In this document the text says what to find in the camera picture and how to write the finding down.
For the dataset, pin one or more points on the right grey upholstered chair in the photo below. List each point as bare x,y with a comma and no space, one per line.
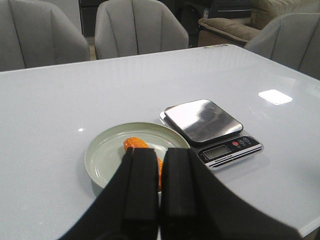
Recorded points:
136,27

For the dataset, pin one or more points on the light green plate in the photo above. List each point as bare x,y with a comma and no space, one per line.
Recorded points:
104,154

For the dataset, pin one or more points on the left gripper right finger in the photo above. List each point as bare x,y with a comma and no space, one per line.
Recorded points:
195,205

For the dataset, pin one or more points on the black silver kitchen scale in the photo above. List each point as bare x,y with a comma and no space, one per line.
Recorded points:
217,138

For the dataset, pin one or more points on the grey upholstered chair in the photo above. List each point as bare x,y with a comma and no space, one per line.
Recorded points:
35,33
136,27

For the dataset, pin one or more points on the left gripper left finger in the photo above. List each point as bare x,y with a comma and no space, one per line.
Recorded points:
127,208

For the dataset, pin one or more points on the left grey upholstered chair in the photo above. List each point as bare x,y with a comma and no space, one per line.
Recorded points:
35,33

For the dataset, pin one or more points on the orange corn cob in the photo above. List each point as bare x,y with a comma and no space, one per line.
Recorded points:
135,142

